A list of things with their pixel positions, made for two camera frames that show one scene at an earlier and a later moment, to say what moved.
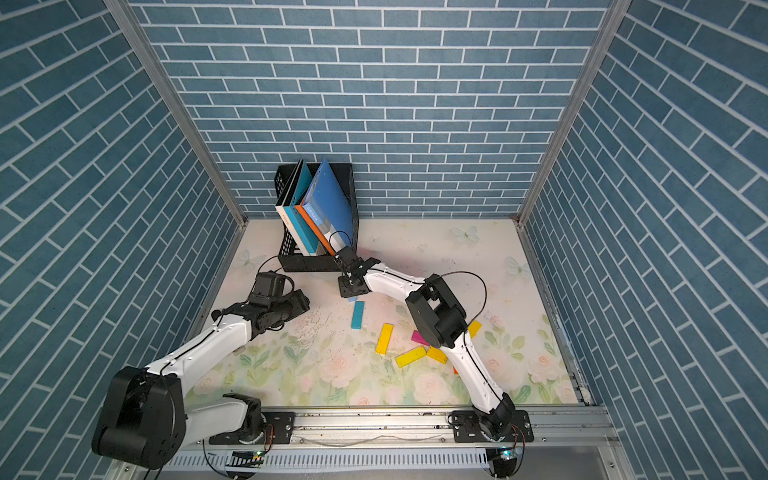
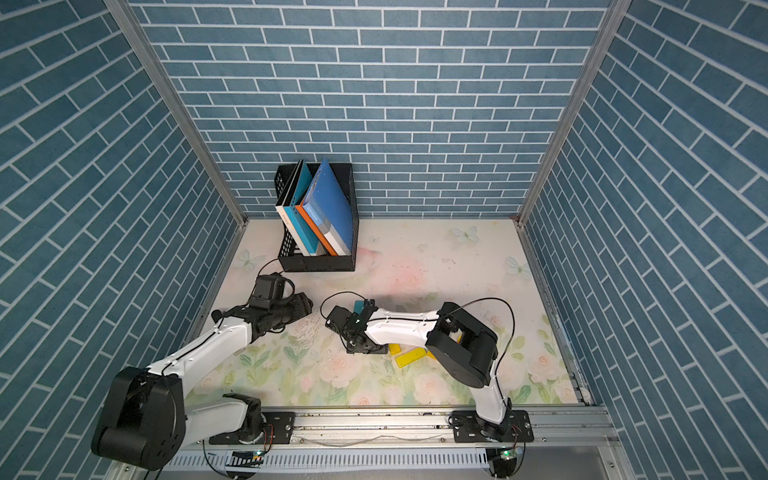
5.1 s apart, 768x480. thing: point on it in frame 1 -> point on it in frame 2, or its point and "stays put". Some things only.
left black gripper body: x=288 y=307 stays put
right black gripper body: x=347 y=288 -> x=352 y=348
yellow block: x=410 y=356 stays put
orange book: x=314 y=227 stays put
